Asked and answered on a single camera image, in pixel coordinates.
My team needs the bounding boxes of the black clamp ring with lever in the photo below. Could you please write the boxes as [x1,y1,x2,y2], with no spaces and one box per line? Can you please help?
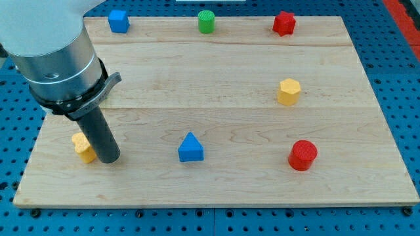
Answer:
[29,58,121,121]

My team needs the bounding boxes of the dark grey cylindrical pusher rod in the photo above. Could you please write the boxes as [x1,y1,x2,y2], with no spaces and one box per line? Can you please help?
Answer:
[77,107,120,163]

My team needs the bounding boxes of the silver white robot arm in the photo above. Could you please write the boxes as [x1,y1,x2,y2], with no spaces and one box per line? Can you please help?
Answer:
[1,0,121,163]

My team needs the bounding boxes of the yellow hexagon block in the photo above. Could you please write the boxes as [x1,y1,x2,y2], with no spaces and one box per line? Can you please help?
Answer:
[277,78,301,106]

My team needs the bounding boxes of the yellow heart block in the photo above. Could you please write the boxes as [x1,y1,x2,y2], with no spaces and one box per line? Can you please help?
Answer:
[72,132,97,163]

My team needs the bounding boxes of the blue triangle block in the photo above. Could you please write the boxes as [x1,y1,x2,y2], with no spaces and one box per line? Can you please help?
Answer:
[178,132,204,162]

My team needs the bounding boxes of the blue cube block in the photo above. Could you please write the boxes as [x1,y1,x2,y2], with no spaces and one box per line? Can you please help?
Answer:
[108,10,130,33]

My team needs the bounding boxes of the light wooden board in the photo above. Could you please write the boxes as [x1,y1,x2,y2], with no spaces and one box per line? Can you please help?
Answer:
[13,16,419,209]

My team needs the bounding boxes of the green cylinder block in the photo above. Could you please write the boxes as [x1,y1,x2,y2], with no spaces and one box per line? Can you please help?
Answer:
[198,10,215,34]

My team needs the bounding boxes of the red cylinder block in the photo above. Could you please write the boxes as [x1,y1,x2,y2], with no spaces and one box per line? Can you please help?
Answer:
[288,140,318,171]

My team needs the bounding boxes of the red star block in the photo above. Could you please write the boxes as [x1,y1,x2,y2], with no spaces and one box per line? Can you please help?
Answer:
[272,10,296,37]

